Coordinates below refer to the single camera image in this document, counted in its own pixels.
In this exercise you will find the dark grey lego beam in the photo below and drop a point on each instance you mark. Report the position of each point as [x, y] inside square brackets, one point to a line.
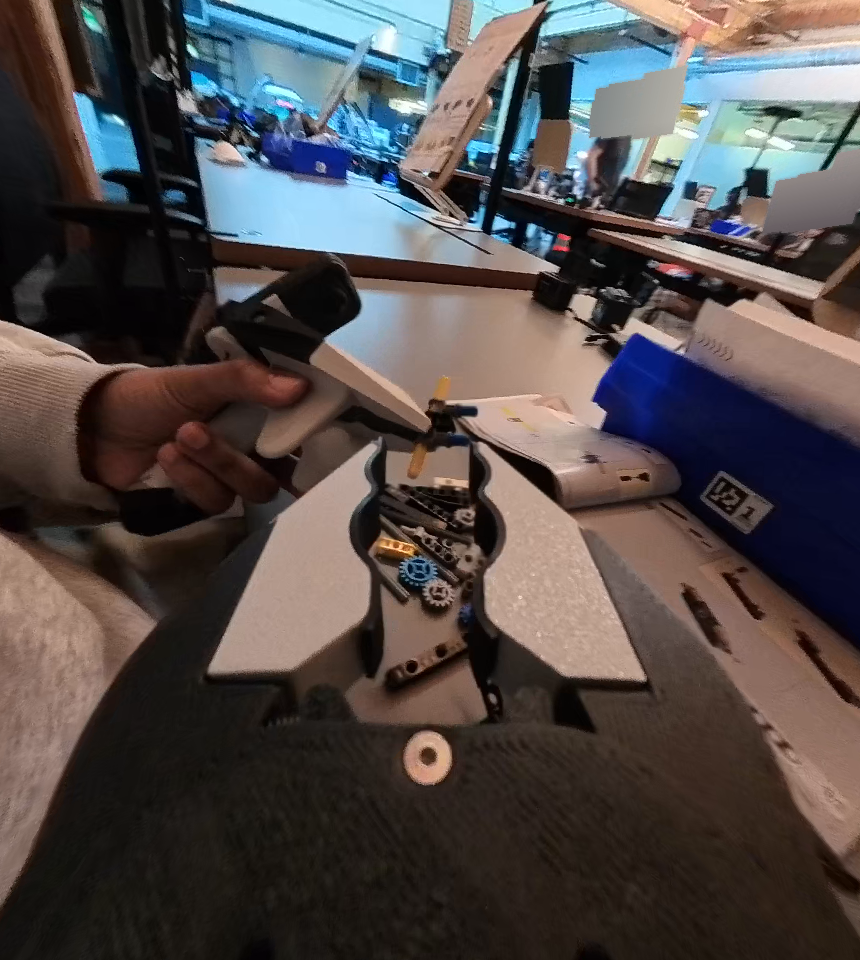
[426, 661]

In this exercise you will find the large azure lego gear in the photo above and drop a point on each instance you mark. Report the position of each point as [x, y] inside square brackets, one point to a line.
[416, 571]

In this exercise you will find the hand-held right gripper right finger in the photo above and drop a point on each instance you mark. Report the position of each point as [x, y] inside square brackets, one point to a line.
[557, 600]

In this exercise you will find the black laptop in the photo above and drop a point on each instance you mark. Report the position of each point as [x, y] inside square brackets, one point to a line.
[641, 199]

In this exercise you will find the white box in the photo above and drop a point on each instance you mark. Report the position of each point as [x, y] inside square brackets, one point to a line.
[789, 367]

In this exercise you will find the blue storage bin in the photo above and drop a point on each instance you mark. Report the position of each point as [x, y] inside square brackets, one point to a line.
[306, 156]

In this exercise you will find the black office chair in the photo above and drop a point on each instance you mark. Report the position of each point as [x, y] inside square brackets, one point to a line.
[137, 217]

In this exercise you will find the blue plastic bin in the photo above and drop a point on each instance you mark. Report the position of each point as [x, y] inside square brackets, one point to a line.
[774, 465]

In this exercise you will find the long black lego beam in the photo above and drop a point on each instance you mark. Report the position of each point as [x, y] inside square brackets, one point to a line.
[415, 501]

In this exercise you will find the cardboard panel on stand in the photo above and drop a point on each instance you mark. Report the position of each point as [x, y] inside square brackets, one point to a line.
[467, 105]

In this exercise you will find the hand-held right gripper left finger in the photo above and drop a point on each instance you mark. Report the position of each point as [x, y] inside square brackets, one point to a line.
[302, 585]

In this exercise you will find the person's left hand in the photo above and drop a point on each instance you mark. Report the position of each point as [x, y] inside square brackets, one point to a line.
[152, 420]

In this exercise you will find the light grey lego gear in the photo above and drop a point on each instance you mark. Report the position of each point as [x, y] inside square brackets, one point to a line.
[466, 516]
[439, 596]

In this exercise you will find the lego instruction booklet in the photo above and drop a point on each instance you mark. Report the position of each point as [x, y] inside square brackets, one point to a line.
[572, 457]

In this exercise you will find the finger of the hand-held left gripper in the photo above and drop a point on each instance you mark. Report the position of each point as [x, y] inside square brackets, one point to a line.
[370, 390]

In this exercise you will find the yellow blue lego axle assembly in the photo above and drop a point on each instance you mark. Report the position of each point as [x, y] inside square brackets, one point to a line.
[439, 431]

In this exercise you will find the person's left forearm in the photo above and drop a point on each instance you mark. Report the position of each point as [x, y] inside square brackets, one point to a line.
[17, 405]

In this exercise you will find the person's grey hoodie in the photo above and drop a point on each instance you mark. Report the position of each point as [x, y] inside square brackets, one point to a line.
[25, 675]

